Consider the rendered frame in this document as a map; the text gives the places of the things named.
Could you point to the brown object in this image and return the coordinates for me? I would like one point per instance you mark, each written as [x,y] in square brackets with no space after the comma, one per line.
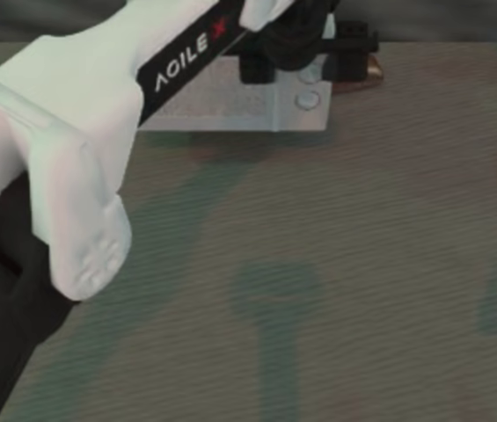
[373,72]

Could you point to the camouflage table cloth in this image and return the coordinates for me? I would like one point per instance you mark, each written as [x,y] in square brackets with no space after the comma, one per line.
[318,264]

